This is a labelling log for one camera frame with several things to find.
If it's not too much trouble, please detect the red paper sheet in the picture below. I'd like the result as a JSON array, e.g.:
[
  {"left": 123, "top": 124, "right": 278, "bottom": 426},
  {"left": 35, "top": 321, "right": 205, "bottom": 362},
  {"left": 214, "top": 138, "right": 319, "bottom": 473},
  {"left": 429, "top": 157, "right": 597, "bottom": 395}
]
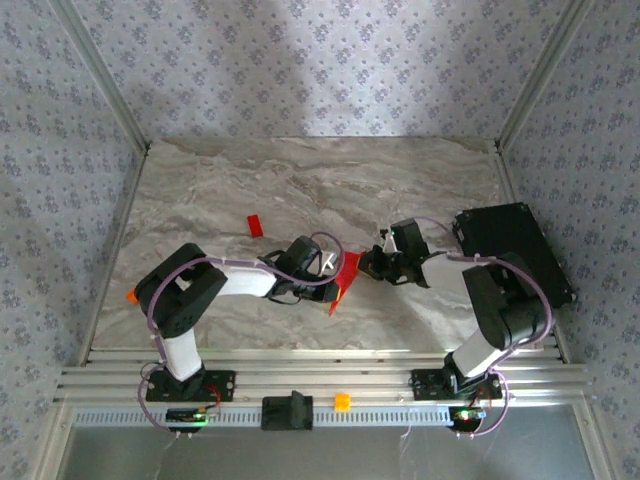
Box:
[{"left": 327, "top": 251, "right": 369, "bottom": 319}]

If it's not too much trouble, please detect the black flat case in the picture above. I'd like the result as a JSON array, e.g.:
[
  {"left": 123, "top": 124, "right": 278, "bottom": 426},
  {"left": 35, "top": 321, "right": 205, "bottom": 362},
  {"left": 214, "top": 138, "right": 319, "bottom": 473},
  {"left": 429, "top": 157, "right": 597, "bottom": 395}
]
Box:
[{"left": 452, "top": 202, "right": 575, "bottom": 309}]

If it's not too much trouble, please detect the right controller board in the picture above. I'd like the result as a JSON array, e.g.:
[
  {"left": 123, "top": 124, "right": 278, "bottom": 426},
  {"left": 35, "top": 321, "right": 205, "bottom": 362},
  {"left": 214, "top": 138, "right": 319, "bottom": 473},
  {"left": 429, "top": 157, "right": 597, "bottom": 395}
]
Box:
[{"left": 448, "top": 406, "right": 487, "bottom": 432}]

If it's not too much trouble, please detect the controller board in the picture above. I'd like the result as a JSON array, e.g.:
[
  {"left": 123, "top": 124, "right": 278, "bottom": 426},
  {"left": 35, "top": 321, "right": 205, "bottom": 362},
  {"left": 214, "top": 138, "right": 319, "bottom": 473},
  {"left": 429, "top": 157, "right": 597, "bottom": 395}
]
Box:
[
  {"left": 448, "top": 406, "right": 487, "bottom": 432},
  {"left": 166, "top": 407, "right": 221, "bottom": 427}
]

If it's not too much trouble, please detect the left controller board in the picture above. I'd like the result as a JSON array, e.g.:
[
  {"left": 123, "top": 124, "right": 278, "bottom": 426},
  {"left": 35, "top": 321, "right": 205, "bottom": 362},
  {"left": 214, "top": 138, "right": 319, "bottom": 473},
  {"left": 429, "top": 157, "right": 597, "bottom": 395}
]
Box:
[{"left": 166, "top": 407, "right": 221, "bottom": 427}]

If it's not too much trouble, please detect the aluminium rail frame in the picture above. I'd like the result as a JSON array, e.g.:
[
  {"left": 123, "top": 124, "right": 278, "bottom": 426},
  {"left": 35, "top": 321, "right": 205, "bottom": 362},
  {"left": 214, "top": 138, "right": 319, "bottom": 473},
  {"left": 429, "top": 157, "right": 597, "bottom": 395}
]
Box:
[{"left": 52, "top": 347, "right": 591, "bottom": 407}]

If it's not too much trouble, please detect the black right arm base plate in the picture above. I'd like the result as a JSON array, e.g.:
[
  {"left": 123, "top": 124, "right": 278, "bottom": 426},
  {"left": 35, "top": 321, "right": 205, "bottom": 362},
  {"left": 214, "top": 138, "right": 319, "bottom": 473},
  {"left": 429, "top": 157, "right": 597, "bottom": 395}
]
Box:
[{"left": 411, "top": 368, "right": 504, "bottom": 401}]

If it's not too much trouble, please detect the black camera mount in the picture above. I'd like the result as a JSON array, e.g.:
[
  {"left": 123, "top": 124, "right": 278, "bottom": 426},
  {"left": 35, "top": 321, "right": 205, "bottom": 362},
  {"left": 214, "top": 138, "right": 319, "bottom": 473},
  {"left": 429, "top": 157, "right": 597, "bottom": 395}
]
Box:
[{"left": 261, "top": 389, "right": 315, "bottom": 432}]

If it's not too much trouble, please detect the grey slotted cable duct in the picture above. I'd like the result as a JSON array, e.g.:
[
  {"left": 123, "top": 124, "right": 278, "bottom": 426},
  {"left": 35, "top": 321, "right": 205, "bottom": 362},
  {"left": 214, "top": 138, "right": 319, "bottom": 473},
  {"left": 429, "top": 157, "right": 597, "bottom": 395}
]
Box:
[{"left": 73, "top": 405, "right": 454, "bottom": 429}]

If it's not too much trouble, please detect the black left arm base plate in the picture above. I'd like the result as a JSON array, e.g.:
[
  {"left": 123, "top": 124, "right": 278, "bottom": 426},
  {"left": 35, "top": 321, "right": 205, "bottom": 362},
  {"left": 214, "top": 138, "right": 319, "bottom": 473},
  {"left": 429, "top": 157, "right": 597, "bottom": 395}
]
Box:
[{"left": 145, "top": 368, "right": 236, "bottom": 403}]

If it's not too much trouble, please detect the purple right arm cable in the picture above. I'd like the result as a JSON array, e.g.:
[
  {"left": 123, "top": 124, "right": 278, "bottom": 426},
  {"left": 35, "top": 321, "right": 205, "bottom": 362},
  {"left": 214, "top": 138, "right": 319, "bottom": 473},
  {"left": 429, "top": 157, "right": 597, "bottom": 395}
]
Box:
[{"left": 414, "top": 217, "right": 555, "bottom": 440}]

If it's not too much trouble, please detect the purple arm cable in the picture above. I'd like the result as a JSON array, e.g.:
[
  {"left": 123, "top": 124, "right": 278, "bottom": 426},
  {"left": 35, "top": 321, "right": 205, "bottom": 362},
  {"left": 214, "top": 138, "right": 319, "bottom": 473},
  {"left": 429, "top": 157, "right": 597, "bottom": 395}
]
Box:
[
  {"left": 414, "top": 217, "right": 555, "bottom": 440},
  {"left": 138, "top": 230, "right": 346, "bottom": 441}
]

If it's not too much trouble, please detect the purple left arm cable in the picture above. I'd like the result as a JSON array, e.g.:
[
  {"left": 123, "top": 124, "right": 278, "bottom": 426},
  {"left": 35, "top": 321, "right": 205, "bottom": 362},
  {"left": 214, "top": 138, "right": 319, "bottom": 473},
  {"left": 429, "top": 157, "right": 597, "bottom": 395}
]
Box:
[{"left": 138, "top": 230, "right": 346, "bottom": 441}]

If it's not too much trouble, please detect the aluminium corner post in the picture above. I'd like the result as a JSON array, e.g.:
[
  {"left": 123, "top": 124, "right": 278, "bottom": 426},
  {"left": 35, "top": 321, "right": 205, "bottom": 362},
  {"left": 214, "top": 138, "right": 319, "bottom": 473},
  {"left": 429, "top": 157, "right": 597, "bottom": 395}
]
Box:
[
  {"left": 49, "top": 0, "right": 152, "bottom": 151},
  {"left": 494, "top": 0, "right": 596, "bottom": 151}
]

